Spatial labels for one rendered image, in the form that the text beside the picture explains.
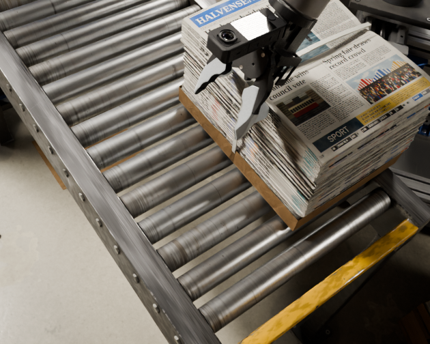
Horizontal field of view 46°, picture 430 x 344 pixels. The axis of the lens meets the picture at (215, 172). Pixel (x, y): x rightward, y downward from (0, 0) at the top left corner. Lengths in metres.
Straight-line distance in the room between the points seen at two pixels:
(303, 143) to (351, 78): 0.17
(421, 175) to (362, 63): 1.06
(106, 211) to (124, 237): 0.06
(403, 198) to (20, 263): 1.25
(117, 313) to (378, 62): 1.15
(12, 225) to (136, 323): 0.56
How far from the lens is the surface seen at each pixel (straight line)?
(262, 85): 0.75
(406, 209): 1.06
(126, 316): 1.70
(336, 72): 0.89
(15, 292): 1.78
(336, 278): 0.92
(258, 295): 0.90
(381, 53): 0.96
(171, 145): 1.02
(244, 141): 0.94
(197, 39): 0.92
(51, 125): 1.07
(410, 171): 1.93
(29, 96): 1.13
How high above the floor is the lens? 1.62
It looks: 56 degrees down
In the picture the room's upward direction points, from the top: 11 degrees clockwise
